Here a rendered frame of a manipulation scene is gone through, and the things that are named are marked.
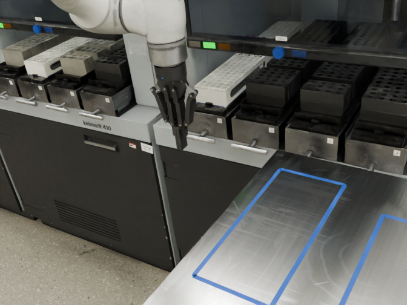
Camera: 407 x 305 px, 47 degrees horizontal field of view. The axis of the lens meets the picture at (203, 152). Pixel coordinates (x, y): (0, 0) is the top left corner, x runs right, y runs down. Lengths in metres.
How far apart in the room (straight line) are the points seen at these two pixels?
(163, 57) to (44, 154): 0.95
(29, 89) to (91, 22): 0.72
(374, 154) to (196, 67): 0.56
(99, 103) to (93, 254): 0.82
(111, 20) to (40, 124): 0.81
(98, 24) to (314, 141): 0.58
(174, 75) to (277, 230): 0.45
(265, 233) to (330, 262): 0.13
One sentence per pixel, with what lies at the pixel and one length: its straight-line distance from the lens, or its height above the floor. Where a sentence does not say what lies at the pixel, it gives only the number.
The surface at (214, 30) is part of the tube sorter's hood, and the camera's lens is 1.27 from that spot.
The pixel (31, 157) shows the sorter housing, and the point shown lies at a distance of 2.00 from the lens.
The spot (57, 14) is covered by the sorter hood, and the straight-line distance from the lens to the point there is 1.63.
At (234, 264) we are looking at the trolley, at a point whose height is 0.82.
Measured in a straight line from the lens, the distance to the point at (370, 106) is 1.18.
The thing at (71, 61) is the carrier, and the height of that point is 0.87.
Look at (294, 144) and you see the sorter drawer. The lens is 1.21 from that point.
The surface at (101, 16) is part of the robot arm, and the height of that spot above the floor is 1.13.
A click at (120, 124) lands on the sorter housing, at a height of 0.71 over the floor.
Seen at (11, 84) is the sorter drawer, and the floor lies 0.79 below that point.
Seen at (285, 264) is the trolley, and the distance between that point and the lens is 0.80.
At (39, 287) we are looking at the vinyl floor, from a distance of 2.09.
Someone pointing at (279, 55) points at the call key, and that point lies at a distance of 1.18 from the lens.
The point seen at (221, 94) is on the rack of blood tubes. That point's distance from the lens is 1.28.
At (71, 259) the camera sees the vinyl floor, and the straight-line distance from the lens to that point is 2.15.
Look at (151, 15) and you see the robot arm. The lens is 1.04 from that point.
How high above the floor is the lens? 1.40
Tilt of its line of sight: 32 degrees down
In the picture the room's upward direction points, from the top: 7 degrees counter-clockwise
